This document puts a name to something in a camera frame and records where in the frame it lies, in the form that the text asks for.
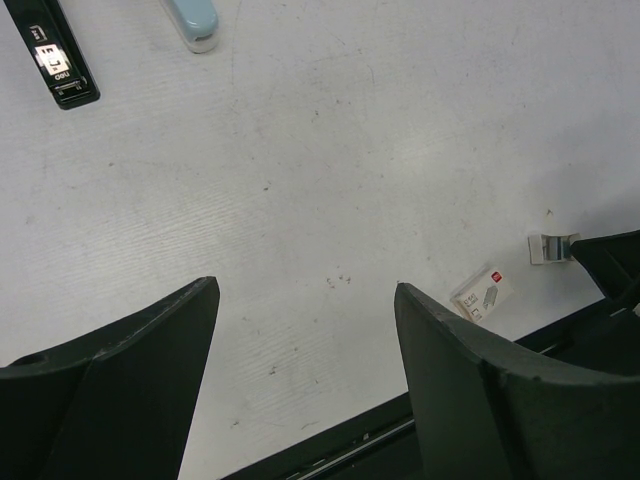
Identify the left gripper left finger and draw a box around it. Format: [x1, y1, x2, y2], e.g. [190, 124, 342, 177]
[1, 277, 220, 479]

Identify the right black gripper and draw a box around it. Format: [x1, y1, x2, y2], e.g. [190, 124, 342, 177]
[570, 231, 639, 303]

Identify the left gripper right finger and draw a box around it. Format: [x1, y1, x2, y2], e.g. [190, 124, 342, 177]
[394, 283, 639, 479]

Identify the black stapler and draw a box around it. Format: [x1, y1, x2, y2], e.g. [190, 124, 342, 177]
[4, 0, 101, 110]

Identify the blue and white stapler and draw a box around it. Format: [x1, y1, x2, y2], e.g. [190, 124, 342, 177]
[161, 0, 219, 54]

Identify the open white staple box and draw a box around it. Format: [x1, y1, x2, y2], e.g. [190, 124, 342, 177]
[527, 233, 581, 266]

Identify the staple box with red dot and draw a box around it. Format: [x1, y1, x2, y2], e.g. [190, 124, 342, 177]
[450, 265, 514, 323]

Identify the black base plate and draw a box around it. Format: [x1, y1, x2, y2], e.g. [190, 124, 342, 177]
[238, 284, 639, 479]

